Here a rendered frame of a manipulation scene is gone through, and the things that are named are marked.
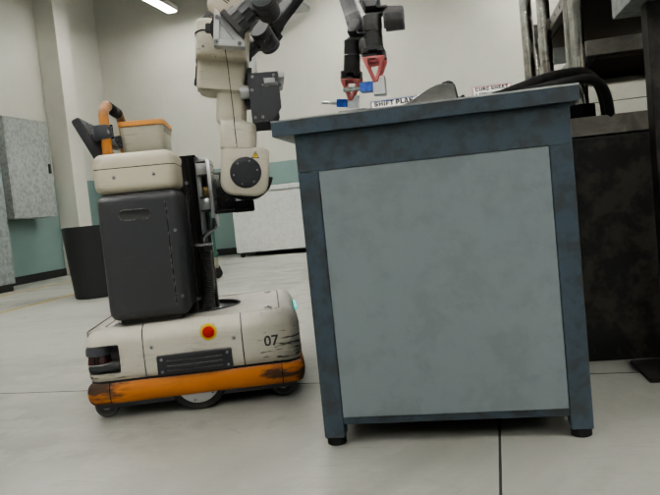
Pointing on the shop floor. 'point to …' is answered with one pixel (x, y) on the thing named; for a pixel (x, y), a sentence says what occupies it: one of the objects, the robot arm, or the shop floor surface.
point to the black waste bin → (85, 261)
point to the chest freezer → (271, 222)
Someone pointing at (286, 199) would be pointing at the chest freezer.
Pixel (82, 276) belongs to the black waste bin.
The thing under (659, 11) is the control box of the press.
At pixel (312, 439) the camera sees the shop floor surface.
